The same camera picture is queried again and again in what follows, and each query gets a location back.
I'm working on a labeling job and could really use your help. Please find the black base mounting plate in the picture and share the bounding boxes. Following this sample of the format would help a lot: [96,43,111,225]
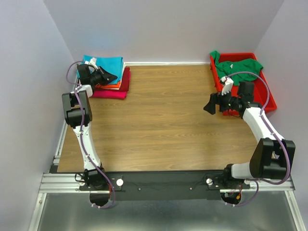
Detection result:
[79,171,251,202]

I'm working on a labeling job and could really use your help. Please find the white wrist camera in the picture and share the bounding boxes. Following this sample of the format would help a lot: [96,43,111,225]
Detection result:
[220,77,234,95]
[84,57,98,71]

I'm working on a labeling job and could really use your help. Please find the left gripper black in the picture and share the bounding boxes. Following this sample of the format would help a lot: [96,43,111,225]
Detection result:
[89,66,117,86]

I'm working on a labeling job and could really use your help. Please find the teal blue t shirt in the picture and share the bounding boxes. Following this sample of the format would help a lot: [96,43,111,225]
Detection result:
[83,55,124,85]

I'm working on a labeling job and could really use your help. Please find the red plastic bin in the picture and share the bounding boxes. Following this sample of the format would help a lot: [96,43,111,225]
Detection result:
[210,61,277,113]

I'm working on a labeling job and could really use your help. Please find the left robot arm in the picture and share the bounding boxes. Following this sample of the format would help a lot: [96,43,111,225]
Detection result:
[62,58,116,190]

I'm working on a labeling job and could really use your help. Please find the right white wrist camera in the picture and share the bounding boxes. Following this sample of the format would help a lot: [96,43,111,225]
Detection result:
[220,77,234,95]

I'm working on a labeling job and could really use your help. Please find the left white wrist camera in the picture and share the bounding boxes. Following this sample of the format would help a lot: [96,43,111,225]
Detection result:
[84,57,98,71]

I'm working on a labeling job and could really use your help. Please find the folded dark red t shirt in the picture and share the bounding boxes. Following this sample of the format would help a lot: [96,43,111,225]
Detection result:
[119,67,131,92]

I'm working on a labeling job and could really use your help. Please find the folded white t shirt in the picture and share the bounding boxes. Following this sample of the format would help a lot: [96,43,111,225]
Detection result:
[95,62,126,90]

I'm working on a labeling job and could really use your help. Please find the folded orange t shirt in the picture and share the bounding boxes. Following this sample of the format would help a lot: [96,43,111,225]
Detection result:
[95,81,121,89]

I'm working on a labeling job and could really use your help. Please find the aluminium frame rail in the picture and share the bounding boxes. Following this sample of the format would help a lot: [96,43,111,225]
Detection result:
[39,173,295,194]

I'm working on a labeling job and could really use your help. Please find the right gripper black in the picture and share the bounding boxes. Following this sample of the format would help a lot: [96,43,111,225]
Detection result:
[203,87,241,115]

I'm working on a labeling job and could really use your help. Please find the green t shirt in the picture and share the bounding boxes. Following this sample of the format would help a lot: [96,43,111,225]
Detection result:
[209,51,263,86]

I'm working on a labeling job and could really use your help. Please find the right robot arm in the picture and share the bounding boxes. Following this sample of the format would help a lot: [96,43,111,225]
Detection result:
[204,77,295,189]

